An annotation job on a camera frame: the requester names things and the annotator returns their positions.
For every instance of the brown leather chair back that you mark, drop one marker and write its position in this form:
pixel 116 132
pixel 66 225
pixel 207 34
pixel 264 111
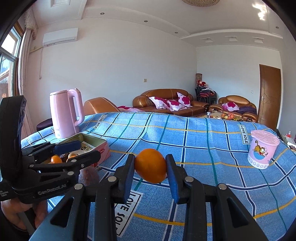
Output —
pixel 101 105

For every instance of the pink electric kettle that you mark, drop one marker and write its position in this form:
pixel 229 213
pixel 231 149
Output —
pixel 62 111

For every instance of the brown leather armchair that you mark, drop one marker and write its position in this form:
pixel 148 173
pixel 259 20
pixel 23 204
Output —
pixel 233 99

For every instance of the purple stool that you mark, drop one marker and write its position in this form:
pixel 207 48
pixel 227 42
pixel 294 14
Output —
pixel 45 124

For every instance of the woven ceiling lamp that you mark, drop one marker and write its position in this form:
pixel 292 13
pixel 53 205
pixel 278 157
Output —
pixel 200 1

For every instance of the brown wooden door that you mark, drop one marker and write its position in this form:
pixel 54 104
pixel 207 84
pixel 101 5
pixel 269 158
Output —
pixel 269 97

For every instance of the blue plaid tablecloth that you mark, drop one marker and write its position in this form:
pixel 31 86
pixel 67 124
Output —
pixel 208 166

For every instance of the brown leather sofa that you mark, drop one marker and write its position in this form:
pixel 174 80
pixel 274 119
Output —
pixel 166 92

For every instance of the red plush toy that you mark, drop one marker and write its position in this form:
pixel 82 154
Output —
pixel 202 84

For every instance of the pink metal tin box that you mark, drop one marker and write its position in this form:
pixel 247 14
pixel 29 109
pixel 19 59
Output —
pixel 103 154

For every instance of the stacked dark chairs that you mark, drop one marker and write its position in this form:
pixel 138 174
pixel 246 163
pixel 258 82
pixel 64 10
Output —
pixel 208 96

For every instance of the person's left hand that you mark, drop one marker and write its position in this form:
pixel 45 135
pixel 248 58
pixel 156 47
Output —
pixel 13 210

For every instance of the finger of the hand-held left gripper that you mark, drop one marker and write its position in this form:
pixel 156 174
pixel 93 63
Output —
pixel 68 146
pixel 87 158

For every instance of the cluttered coffee table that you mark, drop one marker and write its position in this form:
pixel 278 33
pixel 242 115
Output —
pixel 222 115

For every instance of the pink floral blanket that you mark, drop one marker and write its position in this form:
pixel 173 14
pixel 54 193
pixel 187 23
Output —
pixel 129 109

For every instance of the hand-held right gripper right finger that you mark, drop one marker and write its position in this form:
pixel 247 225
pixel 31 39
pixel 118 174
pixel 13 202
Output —
pixel 172 183

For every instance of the white air conditioner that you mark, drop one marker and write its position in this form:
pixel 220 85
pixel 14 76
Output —
pixel 60 36

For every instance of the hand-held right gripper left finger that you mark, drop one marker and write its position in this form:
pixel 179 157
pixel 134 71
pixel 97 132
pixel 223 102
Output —
pixel 127 180

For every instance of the printed paper leaflet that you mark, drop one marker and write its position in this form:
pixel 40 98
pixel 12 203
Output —
pixel 89 146

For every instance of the pink curtain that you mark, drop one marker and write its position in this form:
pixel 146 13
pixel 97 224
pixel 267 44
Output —
pixel 25 64

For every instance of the pink cartoon cup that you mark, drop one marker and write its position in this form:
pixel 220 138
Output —
pixel 261 150

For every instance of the white red floral pillow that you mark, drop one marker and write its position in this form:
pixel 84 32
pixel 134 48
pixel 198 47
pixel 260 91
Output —
pixel 158 102
pixel 174 105
pixel 185 99
pixel 230 106

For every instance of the purple blanket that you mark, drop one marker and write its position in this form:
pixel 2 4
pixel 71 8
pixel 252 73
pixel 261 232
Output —
pixel 247 109

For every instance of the window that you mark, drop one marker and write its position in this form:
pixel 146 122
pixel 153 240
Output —
pixel 9 46

